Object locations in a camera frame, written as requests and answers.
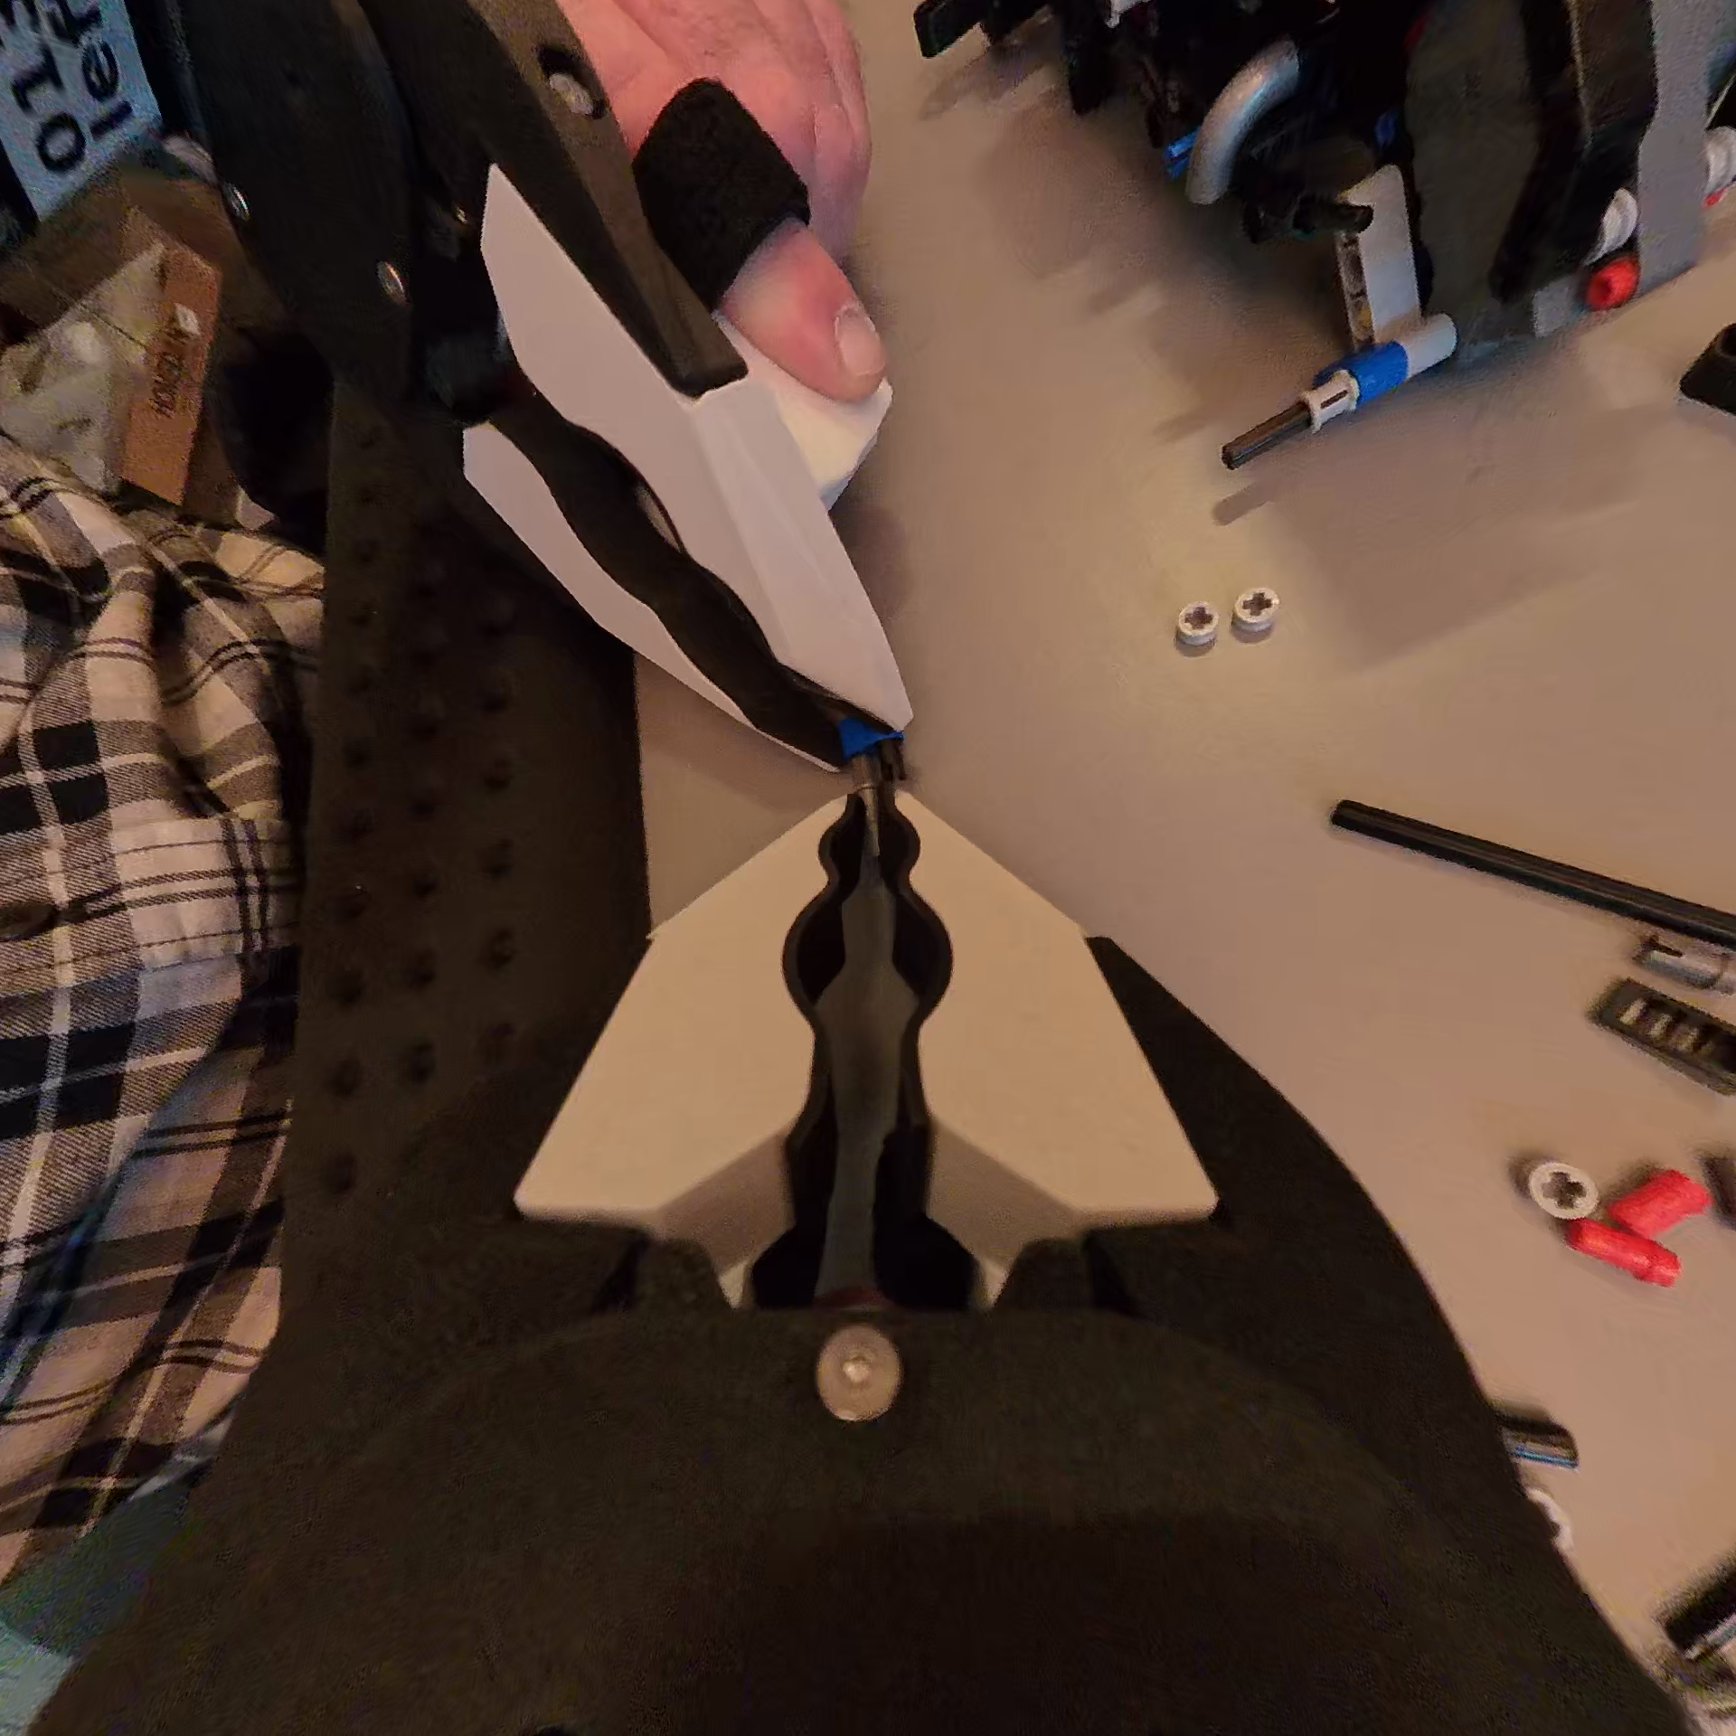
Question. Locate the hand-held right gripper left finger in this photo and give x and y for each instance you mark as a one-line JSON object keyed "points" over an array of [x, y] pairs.
{"points": [[679, 1086]]}

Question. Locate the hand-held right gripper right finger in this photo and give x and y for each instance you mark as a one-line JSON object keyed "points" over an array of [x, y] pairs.
{"points": [[1059, 1086]]}

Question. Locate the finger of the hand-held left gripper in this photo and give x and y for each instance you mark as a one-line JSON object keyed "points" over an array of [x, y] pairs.
{"points": [[576, 556], [733, 515]]}

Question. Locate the blue connector brick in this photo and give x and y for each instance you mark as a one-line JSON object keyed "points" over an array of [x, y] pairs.
{"points": [[859, 740]]}

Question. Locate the grey axle pin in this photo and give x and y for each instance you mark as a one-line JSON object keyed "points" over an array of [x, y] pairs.
{"points": [[875, 779]]}

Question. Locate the black toy truck model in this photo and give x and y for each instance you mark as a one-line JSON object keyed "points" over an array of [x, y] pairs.
{"points": [[1493, 136]]}

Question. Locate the grey desk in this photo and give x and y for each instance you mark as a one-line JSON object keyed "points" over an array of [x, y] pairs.
{"points": [[1085, 447]]}

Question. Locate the person's left hand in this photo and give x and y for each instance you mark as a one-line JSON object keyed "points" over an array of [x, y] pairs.
{"points": [[815, 326]]}

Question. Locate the brown cardboard piece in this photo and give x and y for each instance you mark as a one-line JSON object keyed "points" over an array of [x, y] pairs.
{"points": [[169, 366]]}

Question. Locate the black dimpled mat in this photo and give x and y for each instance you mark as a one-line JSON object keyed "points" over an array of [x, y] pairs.
{"points": [[407, 815]]}

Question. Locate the long black axle rod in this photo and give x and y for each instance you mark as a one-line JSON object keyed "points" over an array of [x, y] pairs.
{"points": [[1493, 863]]}

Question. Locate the small red pin brick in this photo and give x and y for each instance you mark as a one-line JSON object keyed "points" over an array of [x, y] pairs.
{"points": [[1620, 1250], [1661, 1204]]}

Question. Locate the pile of small toy bricks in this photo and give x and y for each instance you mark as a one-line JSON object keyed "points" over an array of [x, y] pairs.
{"points": [[1540, 1442]]}

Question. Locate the small black hollow brick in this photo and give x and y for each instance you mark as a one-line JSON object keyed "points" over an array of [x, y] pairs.
{"points": [[1669, 1032]]}

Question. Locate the grey pin connector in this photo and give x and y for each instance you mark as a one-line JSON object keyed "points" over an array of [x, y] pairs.
{"points": [[1689, 965]]}

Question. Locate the dark grey pin brick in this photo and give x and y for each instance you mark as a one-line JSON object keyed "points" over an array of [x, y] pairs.
{"points": [[1722, 1186]]}

